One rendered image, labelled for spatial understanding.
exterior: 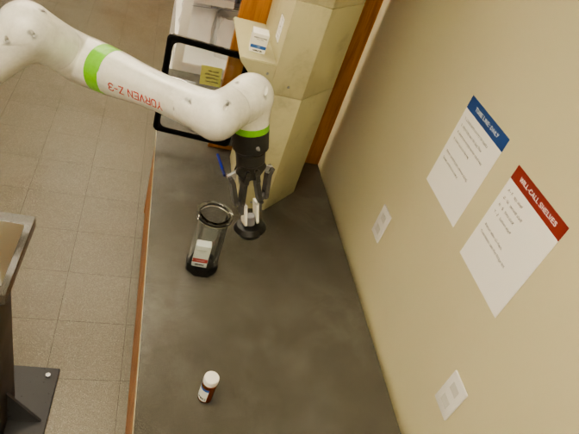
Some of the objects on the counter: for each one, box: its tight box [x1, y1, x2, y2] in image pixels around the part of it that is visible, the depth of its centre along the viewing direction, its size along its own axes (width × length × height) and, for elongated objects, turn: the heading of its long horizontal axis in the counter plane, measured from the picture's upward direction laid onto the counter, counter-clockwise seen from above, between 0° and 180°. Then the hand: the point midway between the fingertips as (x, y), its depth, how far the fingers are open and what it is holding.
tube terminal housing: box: [230, 0, 364, 210], centre depth 190 cm, size 25×32×77 cm
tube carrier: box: [188, 201, 233, 270], centre depth 163 cm, size 11×11×21 cm
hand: (250, 212), depth 149 cm, fingers closed on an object, 3 cm apart
